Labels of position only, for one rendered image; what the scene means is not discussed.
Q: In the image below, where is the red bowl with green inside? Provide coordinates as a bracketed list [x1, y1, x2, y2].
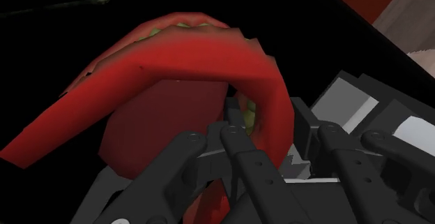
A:
[0, 11, 296, 224]

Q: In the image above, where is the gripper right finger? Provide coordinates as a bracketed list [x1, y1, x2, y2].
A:
[291, 97, 435, 224]

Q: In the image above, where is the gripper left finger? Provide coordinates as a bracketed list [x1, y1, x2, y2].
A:
[69, 97, 308, 224]

